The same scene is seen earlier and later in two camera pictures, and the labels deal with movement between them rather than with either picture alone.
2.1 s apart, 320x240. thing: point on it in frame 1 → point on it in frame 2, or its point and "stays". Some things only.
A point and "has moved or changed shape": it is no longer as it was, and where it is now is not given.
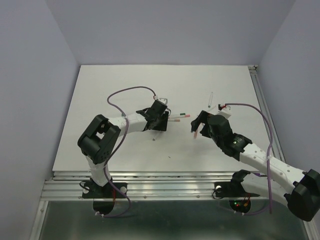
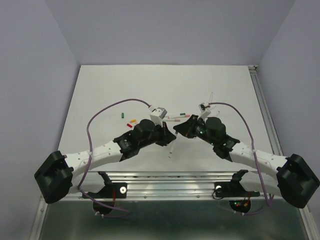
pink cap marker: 178,117 stays
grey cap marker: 153,139 has moved or changed shape
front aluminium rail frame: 140,185 stays
